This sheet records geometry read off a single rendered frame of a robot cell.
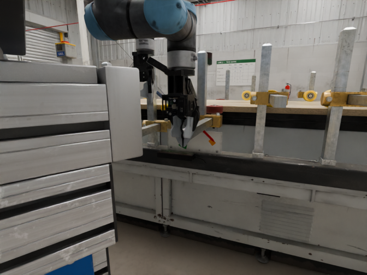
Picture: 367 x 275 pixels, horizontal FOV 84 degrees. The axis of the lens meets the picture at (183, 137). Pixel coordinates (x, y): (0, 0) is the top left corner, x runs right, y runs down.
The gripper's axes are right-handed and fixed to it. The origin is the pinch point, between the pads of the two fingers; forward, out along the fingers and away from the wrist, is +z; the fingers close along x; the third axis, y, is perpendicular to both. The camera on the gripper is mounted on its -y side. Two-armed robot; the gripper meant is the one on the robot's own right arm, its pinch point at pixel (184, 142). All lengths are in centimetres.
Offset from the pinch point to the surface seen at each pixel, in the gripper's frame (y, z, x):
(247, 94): -121, -13, 10
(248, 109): -49, -6, 15
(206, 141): -31.5, 6.9, -0.9
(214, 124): -31.4, -0.7, 2.7
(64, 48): -30, -36, -77
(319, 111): -49, -6, 45
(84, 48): -129, -60, -160
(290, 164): -30.0, 13.1, 33.3
